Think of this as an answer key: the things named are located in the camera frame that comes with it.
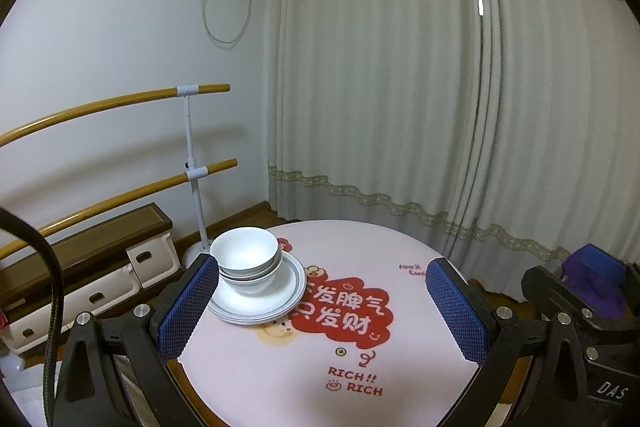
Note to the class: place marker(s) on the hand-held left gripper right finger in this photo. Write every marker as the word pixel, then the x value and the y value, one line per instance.
pixel 457 312

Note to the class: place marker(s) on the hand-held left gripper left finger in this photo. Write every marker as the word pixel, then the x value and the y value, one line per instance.
pixel 190 307

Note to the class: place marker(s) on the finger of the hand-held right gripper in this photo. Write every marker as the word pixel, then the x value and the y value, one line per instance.
pixel 550 292

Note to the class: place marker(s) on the grey-rimmed white plate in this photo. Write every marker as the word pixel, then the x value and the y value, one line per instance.
pixel 235 318
pixel 285 292
pixel 250 323

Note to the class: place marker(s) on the large grey-banded white bowl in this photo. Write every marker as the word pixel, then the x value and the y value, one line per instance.
pixel 250 277

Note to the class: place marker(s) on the wide white bowl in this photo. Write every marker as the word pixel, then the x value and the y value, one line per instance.
pixel 255 288

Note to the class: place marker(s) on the white bowls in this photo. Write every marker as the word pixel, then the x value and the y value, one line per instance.
pixel 242 249

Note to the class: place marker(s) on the purple cloth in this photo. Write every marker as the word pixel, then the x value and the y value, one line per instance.
pixel 600 282

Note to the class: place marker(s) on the pink printed table mat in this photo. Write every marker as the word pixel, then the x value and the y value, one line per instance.
pixel 350 307

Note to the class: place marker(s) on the brown-topped white storage bench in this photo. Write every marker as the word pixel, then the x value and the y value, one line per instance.
pixel 115 227

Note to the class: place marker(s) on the white barre stand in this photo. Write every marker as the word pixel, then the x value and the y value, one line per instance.
pixel 192 142

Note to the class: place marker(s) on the grey lace-trimmed curtain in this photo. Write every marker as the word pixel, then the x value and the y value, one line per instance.
pixel 400 82

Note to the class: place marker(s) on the long wooden barre rail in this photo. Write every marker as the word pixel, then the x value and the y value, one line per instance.
pixel 100 104

